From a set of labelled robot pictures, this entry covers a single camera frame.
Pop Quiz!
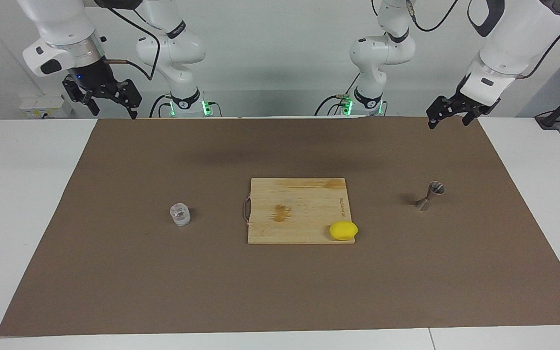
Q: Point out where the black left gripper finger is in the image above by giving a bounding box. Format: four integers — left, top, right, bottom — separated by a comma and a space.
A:
426, 97, 465, 129
462, 111, 487, 127

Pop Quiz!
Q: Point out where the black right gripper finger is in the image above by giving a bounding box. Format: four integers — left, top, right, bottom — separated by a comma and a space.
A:
112, 79, 142, 120
63, 78, 100, 117

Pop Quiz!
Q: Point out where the steel double jigger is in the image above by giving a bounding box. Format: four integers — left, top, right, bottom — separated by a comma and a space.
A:
415, 181, 445, 212

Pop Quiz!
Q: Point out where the clear glass cup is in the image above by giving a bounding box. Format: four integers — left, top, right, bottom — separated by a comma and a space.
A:
170, 203, 191, 227

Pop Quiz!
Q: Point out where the yellow lemon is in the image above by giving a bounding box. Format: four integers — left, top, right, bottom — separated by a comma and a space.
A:
329, 221, 358, 241

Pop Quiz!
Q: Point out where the bamboo cutting board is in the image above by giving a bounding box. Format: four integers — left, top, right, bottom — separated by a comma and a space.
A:
243, 177, 356, 245

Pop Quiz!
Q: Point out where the brown table mat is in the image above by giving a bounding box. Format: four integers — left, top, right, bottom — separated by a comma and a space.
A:
0, 117, 560, 337

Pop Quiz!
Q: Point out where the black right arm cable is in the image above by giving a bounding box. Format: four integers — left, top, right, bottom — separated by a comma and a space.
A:
94, 0, 161, 81

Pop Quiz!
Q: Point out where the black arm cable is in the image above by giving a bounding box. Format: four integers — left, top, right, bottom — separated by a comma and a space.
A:
404, 0, 560, 79
94, 0, 161, 81

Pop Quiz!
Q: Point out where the black right base cable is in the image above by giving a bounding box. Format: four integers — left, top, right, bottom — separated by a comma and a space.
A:
149, 94, 171, 118

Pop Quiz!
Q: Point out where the black base cable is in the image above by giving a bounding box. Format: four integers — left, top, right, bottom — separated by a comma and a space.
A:
149, 94, 171, 118
314, 73, 361, 116

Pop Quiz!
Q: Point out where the white wall power strip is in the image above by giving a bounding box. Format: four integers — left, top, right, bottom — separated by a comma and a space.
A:
19, 95, 74, 119

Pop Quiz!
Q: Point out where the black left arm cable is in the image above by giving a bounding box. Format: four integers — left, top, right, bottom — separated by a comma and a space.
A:
404, 0, 560, 79

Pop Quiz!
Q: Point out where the black left base cable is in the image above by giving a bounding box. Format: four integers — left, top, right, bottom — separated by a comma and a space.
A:
314, 73, 361, 116

